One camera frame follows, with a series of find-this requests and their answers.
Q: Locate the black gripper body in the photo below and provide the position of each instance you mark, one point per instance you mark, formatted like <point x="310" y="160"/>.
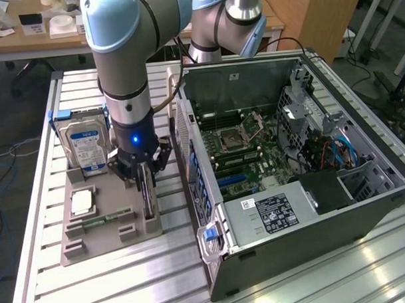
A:
<point x="135" y="137"/>

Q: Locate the graphics card with metal bracket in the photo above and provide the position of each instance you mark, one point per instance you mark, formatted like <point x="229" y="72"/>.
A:
<point x="148" y="193"/>

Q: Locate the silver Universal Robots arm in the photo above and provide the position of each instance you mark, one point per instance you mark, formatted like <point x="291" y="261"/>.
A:
<point x="118" y="34"/>

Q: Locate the silver CPU chip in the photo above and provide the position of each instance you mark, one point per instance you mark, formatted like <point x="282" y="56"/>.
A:
<point x="82" y="202"/>

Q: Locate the green RAM stick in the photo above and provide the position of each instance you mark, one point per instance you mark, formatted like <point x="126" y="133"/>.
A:
<point x="98" y="221"/>

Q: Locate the grey plastic parts rack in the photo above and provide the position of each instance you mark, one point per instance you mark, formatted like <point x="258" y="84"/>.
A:
<point x="108" y="228"/>

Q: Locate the CPU socket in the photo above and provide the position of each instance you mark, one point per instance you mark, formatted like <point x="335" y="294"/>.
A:
<point x="232" y="140"/>

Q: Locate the blue expansion slot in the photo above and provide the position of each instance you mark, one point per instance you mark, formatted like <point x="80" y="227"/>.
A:
<point x="231" y="180"/>

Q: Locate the installed RAM stick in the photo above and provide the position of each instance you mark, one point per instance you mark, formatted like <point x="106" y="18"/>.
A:
<point x="237" y="160"/>

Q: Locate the metal socket cover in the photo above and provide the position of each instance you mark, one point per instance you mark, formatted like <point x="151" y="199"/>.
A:
<point x="253" y="123"/>

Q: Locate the blue case latch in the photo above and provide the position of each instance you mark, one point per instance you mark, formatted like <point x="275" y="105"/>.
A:
<point x="212" y="233"/>

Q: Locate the green motherboard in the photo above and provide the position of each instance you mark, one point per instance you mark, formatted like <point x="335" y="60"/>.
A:
<point x="266" y="162"/>

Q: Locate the grey power supply unit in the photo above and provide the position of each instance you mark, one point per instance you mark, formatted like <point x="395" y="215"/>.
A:
<point x="258" y="222"/>

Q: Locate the black chair base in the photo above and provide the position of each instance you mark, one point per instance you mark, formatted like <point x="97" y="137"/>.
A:
<point x="30" y="74"/>

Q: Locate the plain white box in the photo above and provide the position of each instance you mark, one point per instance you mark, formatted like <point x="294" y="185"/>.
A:
<point x="80" y="24"/>

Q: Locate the wooden desk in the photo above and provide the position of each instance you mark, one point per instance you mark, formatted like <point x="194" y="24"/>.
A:
<point x="35" y="44"/>

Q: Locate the metal disk bay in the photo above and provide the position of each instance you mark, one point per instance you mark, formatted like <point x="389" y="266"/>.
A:
<point x="298" y="118"/>

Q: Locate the white box with black label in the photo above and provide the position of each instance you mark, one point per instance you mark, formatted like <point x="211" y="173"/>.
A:
<point x="32" y="24"/>

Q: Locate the black open PC case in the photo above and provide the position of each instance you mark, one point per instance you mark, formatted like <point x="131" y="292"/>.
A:
<point x="292" y="241"/>

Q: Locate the masking tape roll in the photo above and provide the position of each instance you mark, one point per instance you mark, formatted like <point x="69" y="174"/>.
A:
<point x="47" y="0"/>

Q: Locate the white paper label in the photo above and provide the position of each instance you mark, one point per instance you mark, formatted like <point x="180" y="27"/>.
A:
<point x="2" y="33"/>

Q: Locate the wooden cabinet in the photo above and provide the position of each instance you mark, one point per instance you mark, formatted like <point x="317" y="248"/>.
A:
<point x="317" y="18"/>

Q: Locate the hard disk with blue bracket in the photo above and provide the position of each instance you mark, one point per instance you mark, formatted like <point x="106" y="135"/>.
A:
<point x="86" y="145"/>

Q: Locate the white desk frame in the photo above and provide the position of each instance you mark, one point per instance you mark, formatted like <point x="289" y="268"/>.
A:
<point x="370" y="16"/>

